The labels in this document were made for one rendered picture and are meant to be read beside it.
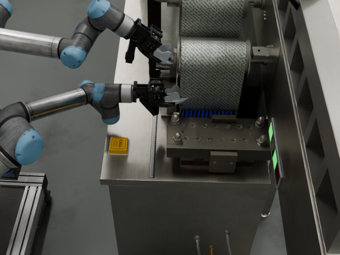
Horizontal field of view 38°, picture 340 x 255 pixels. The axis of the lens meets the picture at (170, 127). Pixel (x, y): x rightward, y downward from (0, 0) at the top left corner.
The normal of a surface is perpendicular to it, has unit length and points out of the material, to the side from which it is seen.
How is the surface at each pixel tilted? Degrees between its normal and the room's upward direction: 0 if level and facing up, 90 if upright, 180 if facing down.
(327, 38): 0
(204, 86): 90
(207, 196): 90
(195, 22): 92
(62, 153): 0
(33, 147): 88
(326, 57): 0
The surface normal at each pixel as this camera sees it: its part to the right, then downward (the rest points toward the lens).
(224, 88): -0.03, 0.76
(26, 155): 0.76, 0.47
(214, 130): 0.01, -0.65
